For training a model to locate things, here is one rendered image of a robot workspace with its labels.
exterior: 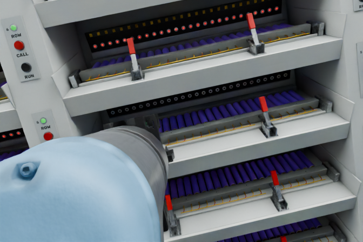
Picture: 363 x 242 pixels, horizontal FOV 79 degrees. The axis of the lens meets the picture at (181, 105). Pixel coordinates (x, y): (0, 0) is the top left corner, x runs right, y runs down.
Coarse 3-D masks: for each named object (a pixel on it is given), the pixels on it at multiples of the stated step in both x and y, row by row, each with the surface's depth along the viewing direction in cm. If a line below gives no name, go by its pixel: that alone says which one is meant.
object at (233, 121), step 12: (276, 108) 56; (288, 108) 56; (300, 108) 56; (312, 108) 55; (216, 120) 56; (228, 120) 55; (240, 120) 55; (252, 120) 56; (168, 132) 55; (180, 132) 54; (192, 132) 55; (204, 132) 55; (168, 144) 53
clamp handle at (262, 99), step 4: (264, 96) 51; (260, 100) 51; (264, 100) 51; (260, 104) 51; (264, 104) 51; (264, 108) 51; (264, 112) 51; (264, 116) 51; (268, 116) 51; (268, 120) 51; (268, 124) 51
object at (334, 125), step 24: (216, 96) 64; (312, 96) 61; (336, 96) 52; (96, 120) 62; (120, 120) 64; (312, 120) 53; (336, 120) 51; (192, 144) 53; (216, 144) 52; (240, 144) 50; (264, 144) 50; (288, 144) 51; (312, 144) 52; (192, 168) 50
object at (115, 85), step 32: (256, 0) 60; (96, 32) 58; (128, 32) 60; (160, 32) 60; (192, 32) 61; (224, 32) 61; (256, 32) 48; (288, 32) 53; (320, 32) 51; (64, 64) 50; (96, 64) 57; (128, 64) 51; (160, 64) 52; (192, 64) 50; (224, 64) 46; (256, 64) 47; (288, 64) 48; (64, 96) 46; (96, 96) 46; (128, 96) 47; (160, 96) 48
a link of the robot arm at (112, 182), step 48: (48, 144) 11; (96, 144) 11; (144, 144) 17; (0, 192) 8; (48, 192) 8; (96, 192) 8; (144, 192) 10; (0, 240) 8; (48, 240) 8; (96, 240) 8; (144, 240) 8
